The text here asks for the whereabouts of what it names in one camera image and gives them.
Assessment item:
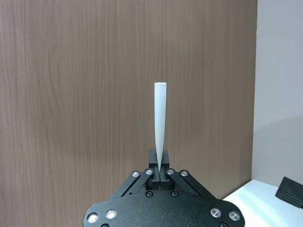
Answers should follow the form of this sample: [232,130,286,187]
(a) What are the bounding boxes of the black ribbed flat block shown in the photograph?
[275,176,303,210]

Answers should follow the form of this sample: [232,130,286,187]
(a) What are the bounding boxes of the white table cloth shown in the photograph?
[222,179,303,227]

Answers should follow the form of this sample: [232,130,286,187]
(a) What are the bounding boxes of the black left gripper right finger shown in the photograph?
[160,148,215,199]

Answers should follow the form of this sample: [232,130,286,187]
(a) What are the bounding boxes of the white tapered plastic piece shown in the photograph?
[153,82,168,173]

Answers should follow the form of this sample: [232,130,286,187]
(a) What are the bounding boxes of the brown wooden panel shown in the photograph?
[0,0,258,227]

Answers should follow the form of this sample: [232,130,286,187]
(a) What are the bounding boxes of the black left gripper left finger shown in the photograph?
[109,148,161,201]

